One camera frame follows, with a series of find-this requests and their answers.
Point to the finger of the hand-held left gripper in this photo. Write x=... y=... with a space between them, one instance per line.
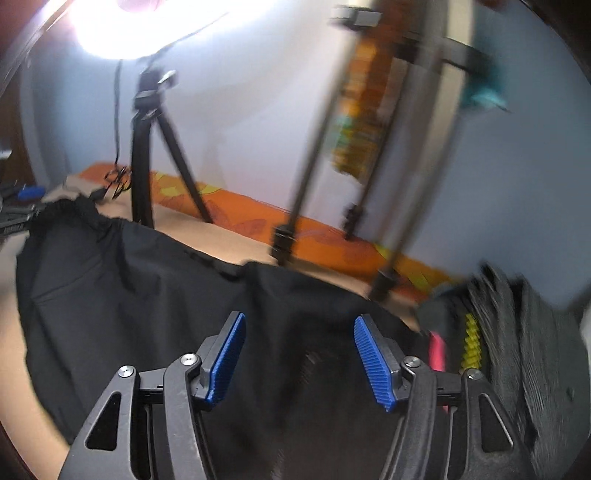
x=28 y=192
x=16 y=219

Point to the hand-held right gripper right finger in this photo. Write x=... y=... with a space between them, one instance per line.
x=375 y=369

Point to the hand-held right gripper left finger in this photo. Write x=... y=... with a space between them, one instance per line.
x=226 y=364

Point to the black pants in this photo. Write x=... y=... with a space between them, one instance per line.
x=138 y=286

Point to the stack of folded clothes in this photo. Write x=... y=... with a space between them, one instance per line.
x=521 y=346

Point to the orange printed bed sheet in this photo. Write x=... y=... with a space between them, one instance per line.
x=240 y=207

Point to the metal clothes rack legs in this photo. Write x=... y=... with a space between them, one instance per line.
x=304 y=184

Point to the orange patterned hanging cloth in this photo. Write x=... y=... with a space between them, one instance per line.
x=360 y=92

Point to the teal hanging cloth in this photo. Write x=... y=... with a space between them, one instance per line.
x=480 y=92

